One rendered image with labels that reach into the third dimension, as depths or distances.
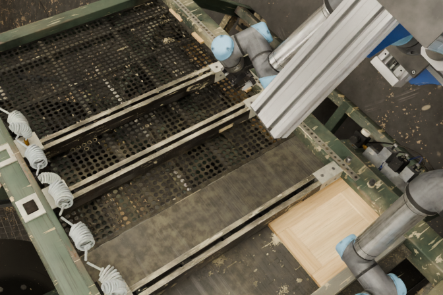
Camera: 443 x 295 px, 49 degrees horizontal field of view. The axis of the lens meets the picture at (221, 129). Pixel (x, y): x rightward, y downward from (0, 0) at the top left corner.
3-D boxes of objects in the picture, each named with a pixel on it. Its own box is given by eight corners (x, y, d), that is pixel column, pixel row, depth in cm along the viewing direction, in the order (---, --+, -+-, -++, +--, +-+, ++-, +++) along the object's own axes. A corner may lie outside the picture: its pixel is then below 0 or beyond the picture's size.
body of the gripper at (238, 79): (227, 77, 182) (217, 64, 171) (246, 64, 181) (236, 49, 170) (238, 92, 179) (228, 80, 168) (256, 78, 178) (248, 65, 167)
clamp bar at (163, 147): (271, 111, 234) (279, 76, 215) (31, 236, 184) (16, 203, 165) (258, 98, 238) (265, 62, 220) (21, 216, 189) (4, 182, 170)
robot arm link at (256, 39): (279, 53, 159) (249, 68, 161) (266, 25, 162) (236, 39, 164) (275, 45, 152) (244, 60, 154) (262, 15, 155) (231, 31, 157)
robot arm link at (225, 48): (237, 47, 153) (213, 59, 154) (246, 61, 163) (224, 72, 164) (229, 27, 156) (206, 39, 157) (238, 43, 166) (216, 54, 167)
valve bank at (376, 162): (465, 191, 208) (449, 199, 189) (442, 214, 214) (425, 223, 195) (379, 116, 231) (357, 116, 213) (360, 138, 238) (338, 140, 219)
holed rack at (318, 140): (360, 178, 207) (360, 177, 206) (355, 181, 206) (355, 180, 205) (157, -20, 286) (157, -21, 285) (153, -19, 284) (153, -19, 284)
